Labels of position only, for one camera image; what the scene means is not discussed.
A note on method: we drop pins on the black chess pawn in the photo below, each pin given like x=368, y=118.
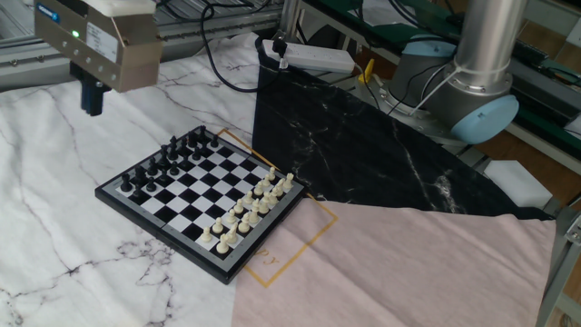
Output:
x=136, y=191
x=196, y=154
x=151, y=185
x=163, y=176
x=214, y=141
x=185, y=162
x=204, y=147
x=174, y=169

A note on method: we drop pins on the white chess queen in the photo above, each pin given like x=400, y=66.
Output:
x=254, y=213

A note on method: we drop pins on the white chess pawn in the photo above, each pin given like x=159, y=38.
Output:
x=266, y=181
x=218, y=225
x=258, y=188
x=249, y=197
x=271, y=174
x=239, y=206
x=231, y=216
x=206, y=235

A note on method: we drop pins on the white power strip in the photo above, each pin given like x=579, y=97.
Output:
x=318, y=59

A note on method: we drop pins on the black white folding chessboard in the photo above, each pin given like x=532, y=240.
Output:
x=199, y=204

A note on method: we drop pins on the white chess rook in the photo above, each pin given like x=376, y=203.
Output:
x=222, y=245
x=288, y=181

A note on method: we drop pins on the white gripper mounting plate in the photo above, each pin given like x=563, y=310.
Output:
x=122, y=6

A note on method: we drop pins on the white chess bishop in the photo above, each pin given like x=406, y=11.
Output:
x=272, y=197
x=244, y=224

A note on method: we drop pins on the white zip tie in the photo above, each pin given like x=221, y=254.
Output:
x=485, y=77

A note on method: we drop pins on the white chess king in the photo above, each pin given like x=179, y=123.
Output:
x=264, y=205

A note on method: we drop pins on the aluminium corner frame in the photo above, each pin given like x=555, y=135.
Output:
x=563, y=254

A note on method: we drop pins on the aluminium profile rail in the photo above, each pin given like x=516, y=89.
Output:
x=27, y=59

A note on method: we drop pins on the white chess knight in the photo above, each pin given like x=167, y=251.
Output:
x=232, y=234
x=279, y=186

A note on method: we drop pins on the black chess knight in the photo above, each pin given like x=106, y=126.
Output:
x=140, y=175
x=193, y=139

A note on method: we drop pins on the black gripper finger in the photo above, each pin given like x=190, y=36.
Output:
x=77, y=72
x=102, y=97

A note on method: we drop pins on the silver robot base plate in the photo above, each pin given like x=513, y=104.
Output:
x=408, y=120

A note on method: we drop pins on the white foam block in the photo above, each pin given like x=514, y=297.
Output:
x=517, y=181

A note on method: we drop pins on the black chess rook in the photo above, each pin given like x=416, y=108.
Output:
x=125, y=183
x=203, y=134

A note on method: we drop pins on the black power plug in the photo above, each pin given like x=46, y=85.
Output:
x=279, y=47

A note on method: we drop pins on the black chess king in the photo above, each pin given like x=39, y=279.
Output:
x=173, y=149

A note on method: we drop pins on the yellow plastic piece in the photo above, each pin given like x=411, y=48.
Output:
x=367, y=72

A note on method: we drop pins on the black chess bishop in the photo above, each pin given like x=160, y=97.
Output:
x=184, y=146
x=153, y=167

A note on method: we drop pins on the marble pink black tablecloth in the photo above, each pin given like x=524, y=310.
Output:
x=386, y=263

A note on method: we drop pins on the silver Schunk gripper body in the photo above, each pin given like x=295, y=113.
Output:
x=113, y=54

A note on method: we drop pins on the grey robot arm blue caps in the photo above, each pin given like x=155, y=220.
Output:
x=481, y=45

